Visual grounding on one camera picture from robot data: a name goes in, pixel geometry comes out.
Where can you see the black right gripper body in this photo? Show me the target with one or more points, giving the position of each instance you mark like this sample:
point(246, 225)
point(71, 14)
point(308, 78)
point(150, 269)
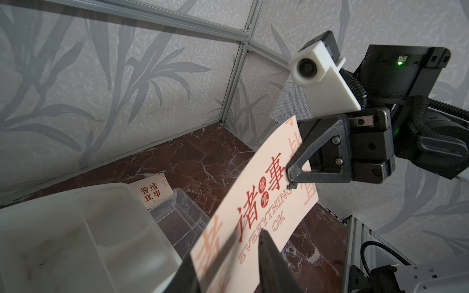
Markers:
point(372, 147)

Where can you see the beige postcard everything ok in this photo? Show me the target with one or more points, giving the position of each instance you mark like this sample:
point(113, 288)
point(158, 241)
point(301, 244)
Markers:
point(225, 257)

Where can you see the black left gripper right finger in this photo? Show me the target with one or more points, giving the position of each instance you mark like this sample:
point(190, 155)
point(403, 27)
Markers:
point(274, 273)

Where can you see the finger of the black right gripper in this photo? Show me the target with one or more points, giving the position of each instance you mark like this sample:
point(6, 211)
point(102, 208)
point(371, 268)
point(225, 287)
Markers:
point(324, 155)

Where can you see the aluminium frame rail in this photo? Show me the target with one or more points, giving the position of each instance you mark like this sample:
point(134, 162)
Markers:
point(152, 14)

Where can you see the beige postcard red characters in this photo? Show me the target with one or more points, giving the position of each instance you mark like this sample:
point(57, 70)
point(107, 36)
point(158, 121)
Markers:
point(152, 191)

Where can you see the white plastic drawer organizer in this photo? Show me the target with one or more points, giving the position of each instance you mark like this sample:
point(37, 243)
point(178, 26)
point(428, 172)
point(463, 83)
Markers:
point(98, 239)

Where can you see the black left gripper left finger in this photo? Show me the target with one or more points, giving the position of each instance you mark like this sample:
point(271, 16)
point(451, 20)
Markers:
point(185, 280)

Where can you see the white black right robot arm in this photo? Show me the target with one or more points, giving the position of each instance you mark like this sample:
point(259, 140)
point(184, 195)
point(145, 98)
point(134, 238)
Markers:
point(430, 134)

